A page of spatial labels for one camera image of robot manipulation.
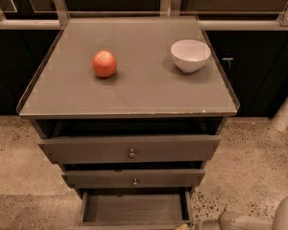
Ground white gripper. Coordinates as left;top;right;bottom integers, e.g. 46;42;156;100
175;219;221;230

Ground grey bottom drawer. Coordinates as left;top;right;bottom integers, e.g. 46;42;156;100
75;188;195;230

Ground grey drawer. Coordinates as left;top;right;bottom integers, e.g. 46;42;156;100
39;135;221;164
75;188;195;230
62;169;204;189

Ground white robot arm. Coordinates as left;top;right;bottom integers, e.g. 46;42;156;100
175;196;288;230

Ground grey top drawer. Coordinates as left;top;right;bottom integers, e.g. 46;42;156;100
39;135;221;164

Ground grey middle drawer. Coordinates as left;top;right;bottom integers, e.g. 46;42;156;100
62;169;204;189

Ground grey drawer cabinet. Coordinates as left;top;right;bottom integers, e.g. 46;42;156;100
16;15;241;209

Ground white bowl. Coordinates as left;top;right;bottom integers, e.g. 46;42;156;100
171;39;211;73

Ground red apple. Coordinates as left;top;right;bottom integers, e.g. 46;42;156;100
92;51;117;78

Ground white post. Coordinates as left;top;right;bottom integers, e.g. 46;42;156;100
271;97;288;131

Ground metal railing frame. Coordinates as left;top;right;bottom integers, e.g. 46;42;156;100
0;0;288;31

